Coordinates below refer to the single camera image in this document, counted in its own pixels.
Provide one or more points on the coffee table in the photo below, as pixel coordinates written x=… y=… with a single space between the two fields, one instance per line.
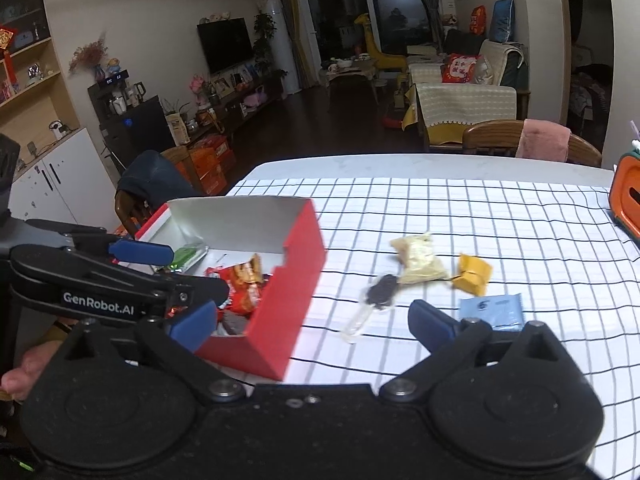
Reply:
x=350 y=77

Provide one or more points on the green snack packet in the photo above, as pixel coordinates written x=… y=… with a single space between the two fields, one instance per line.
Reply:
x=187 y=256

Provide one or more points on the cream snack packet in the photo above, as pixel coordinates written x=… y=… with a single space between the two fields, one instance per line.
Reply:
x=417 y=260

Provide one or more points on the potted plant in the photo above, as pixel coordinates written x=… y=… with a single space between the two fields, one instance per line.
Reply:
x=265 y=35

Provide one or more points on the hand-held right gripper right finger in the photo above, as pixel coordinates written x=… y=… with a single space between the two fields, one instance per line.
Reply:
x=431 y=324

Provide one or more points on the red floor bowl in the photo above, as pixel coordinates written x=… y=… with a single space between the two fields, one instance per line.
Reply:
x=394 y=122

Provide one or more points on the dried flower bunch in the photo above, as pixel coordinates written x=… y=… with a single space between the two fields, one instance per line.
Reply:
x=89 y=55

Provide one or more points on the orange container lid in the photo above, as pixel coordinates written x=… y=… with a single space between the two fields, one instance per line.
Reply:
x=629 y=200

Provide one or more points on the dark brown snack packet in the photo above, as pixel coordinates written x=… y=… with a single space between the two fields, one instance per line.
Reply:
x=235 y=323

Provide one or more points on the cream and yellow sofa cover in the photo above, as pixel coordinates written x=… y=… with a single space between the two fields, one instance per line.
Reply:
x=460 y=105

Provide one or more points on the blue cushion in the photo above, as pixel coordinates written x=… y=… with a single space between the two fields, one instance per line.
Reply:
x=502 y=20

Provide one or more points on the wooden shelf cabinet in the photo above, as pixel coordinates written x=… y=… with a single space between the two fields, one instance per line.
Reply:
x=55 y=180

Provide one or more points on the white checkered tablecloth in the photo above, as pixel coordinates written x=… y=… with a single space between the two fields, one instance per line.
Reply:
x=500 y=220

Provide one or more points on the black television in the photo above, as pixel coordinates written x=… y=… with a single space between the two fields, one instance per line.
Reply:
x=225 y=45

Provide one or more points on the dark cookie packet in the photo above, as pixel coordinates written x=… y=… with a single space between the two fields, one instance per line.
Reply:
x=380 y=294

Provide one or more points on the red cardboard box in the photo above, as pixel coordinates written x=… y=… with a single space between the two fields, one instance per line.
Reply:
x=295 y=280

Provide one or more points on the pink cloth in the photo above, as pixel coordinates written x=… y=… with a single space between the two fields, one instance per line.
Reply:
x=542 y=140

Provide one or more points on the yellow giraffe toy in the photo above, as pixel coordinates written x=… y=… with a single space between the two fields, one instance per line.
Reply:
x=372 y=42

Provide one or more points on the blue snack packet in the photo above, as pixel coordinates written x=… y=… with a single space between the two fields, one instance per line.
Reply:
x=492 y=307

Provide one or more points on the red printed snack packet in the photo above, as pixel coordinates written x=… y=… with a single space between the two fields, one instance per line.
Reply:
x=245 y=290

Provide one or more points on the black cabinet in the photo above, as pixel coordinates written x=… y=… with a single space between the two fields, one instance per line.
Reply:
x=145 y=130

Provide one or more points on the yellow snack packet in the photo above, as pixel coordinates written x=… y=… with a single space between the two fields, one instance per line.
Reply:
x=472 y=272

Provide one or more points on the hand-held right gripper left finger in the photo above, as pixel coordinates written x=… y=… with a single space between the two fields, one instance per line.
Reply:
x=194 y=325

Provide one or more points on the pink bag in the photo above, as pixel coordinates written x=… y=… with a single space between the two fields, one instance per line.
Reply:
x=256 y=97

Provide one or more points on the dark tv console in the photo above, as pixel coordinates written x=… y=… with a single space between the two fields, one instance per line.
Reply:
x=250 y=110

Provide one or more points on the dark sofa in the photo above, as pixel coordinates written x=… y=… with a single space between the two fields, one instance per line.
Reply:
x=511 y=72

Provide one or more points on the red printed cushion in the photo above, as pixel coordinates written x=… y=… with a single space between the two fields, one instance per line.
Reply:
x=460 y=69

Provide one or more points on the person's left hand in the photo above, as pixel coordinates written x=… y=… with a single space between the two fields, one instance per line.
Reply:
x=30 y=370

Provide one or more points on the orange carton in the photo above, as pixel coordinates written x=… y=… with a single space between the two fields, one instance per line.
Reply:
x=212 y=160

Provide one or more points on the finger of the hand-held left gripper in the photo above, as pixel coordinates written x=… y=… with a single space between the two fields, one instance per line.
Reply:
x=142 y=251
x=100 y=280

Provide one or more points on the wooden chair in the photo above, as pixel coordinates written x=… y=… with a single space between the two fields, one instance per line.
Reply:
x=132 y=215
x=492 y=137

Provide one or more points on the white tower air conditioner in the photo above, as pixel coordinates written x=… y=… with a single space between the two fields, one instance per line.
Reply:
x=281 y=45

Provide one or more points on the glass sliding door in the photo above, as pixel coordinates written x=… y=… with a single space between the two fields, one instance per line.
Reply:
x=350 y=10

